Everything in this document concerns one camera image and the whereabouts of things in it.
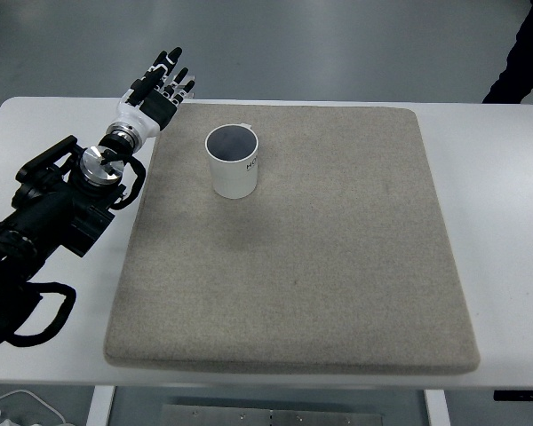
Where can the person with white sneakers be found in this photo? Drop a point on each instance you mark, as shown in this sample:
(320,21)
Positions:
(524,49)

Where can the grey-brown felt mat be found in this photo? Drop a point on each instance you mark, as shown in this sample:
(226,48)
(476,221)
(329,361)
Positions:
(293,284)

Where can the small clear plastic block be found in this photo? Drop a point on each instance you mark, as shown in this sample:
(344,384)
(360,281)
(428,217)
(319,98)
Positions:
(191,91)

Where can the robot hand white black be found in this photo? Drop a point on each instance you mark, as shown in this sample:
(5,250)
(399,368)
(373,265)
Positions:
(137,116)

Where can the white table leg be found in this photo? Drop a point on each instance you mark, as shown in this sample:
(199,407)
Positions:
(100,406)
(436,408)

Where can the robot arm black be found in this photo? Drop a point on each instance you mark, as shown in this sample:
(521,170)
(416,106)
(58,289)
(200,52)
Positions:
(44,213)

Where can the white cup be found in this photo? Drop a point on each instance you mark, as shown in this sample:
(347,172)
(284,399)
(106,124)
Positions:
(235,182)

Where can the black table control panel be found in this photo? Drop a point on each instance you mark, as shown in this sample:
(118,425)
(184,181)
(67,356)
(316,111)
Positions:
(522,395)

